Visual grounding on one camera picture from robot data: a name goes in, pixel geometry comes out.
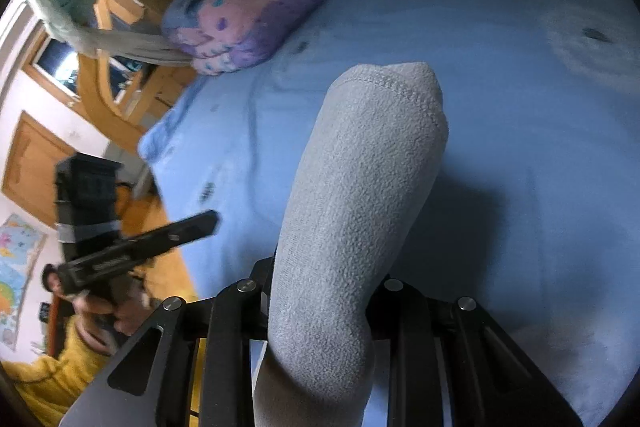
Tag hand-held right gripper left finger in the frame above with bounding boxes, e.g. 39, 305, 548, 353
59, 257, 277, 427

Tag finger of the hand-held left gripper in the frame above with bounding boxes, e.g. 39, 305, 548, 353
131, 209, 222, 255

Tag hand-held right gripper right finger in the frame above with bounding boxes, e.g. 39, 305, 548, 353
367, 277, 586, 427

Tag grey fleece pants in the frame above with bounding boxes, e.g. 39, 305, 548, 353
252, 62, 449, 427

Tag person's left hand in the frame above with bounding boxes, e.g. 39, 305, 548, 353
74, 289, 163, 350

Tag wooden door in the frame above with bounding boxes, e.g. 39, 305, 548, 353
1, 111, 77, 229

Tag person's head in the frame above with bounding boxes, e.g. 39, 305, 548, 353
41, 263, 70, 304

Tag window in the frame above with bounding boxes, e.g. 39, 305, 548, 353
31, 34, 85, 100

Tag grey hanging cloth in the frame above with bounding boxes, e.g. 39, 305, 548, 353
27, 0, 193, 68

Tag blue bed sheet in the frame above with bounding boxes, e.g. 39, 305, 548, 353
137, 0, 640, 427

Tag purple pink folded blanket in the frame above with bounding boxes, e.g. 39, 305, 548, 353
161, 0, 351, 76

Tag wall map poster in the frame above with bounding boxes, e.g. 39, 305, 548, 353
0, 213, 49, 354

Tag wooden bed frame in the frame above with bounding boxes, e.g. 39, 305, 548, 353
77, 0, 198, 155

